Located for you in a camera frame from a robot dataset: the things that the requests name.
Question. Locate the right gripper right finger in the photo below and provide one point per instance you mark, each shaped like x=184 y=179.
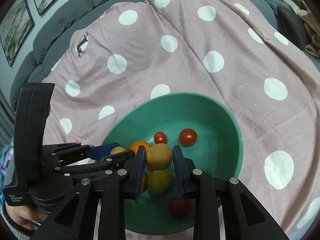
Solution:
x=244 y=216

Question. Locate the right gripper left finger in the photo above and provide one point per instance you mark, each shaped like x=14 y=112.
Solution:
x=96 y=209

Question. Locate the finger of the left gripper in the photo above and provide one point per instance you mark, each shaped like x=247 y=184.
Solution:
x=77 y=149
x=107 y=163

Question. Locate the tan round fruit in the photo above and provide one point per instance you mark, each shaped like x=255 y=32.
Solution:
x=117 y=150
x=159 y=156

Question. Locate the small orange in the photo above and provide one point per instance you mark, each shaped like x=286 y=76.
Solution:
x=144 y=183

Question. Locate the red tomato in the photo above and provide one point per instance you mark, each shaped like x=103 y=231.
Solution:
x=187 y=137
x=160 y=138
x=178 y=206
x=149 y=168

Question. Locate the green lime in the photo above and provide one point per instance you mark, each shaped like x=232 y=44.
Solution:
x=159 y=181

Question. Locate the person left hand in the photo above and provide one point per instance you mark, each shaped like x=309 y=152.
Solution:
x=23 y=215

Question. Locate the green plastic bowl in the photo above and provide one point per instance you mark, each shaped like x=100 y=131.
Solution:
x=218 y=151

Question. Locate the grey sofa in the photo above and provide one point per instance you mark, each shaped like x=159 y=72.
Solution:
x=54 y=37

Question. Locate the pink polka dot cloth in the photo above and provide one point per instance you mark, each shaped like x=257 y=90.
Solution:
x=224 y=49

